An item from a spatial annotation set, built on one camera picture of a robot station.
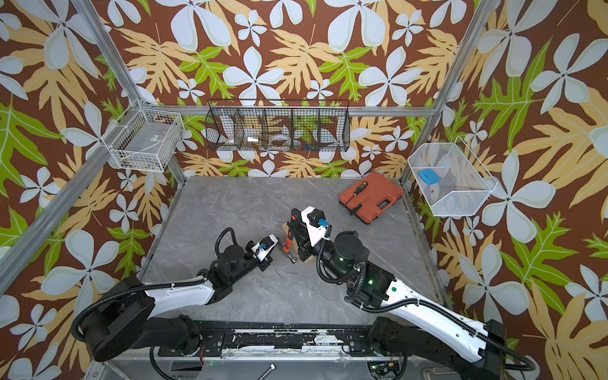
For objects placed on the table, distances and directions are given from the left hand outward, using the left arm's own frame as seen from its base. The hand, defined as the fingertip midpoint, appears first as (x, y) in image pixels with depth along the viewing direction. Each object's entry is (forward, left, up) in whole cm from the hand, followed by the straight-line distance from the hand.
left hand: (275, 237), depth 82 cm
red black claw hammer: (-7, -5, +5) cm, 10 cm away
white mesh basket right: (+17, -64, +12) cm, 67 cm away
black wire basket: (+44, +1, +17) cm, 47 cm away
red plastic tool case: (+29, -43, -10) cm, 53 cm away
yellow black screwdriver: (+30, -36, -8) cm, 48 cm away
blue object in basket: (+20, -56, +11) cm, 61 cm away
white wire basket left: (+28, +46, +20) cm, 57 cm away
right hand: (-7, -6, +21) cm, 23 cm away
